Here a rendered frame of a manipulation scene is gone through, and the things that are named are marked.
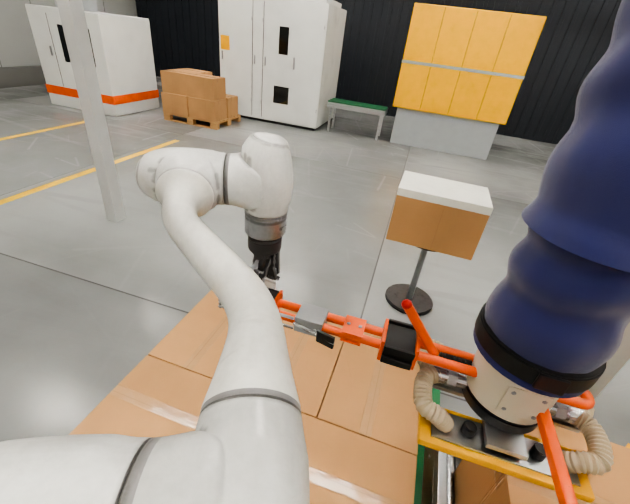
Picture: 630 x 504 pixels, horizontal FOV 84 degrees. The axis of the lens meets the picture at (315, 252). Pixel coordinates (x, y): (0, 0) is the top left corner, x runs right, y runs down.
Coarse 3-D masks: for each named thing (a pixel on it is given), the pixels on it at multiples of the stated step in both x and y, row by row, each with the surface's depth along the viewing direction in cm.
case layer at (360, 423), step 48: (192, 336) 167; (288, 336) 174; (336, 336) 177; (144, 384) 143; (192, 384) 145; (336, 384) 153; (384, 384) 156; (96, 432) 125; (144, 432) 126; (336, 432) 134; (384, 432) 136; (336, 480) 120; (384, 480) 122
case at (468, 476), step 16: (560, 432) 99; (576, 448) 96; (624, 448) 97; (464, 464) 118; (624, 464) 93; (464, 480) 114; (480, 480) 102; (496, 480) 92; (512, 480) 86; (592, 480) 89; (608, 480) 89; (624, 480) 90; (464, 496) 110; (480, 496) 99; (496, 496) 90; (512, 496) 83; (528, 496) 84; (544, 496) 84; (608, 496) 86; (624, 496) 86
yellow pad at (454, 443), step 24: (432, 432) 75; (456, 432) 75; (480, 432) 76; (456, 456) 73; (480, 456) 72; (504, 456) 72; (528, 456) 72; (528, 480) 70; (552, 480) 69; (576, 480) 69
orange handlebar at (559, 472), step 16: (288, 304) 88; (288, 320) 84; (336, 320) 85; (352, 320) 84; (352, 336) 81; (368, 336) 81; (448, 352) 80; (464, 352) 80; (448, 368) 77; (464, 368) 76; (560, 400) 72; (576, 400) 72; (592, 400) 72; (544, 416) 68; (544, 432) 65; (544, 448) 64; (560, 448) 62; (560, 464) 60; (560, 480) 58; (560, 496) 56
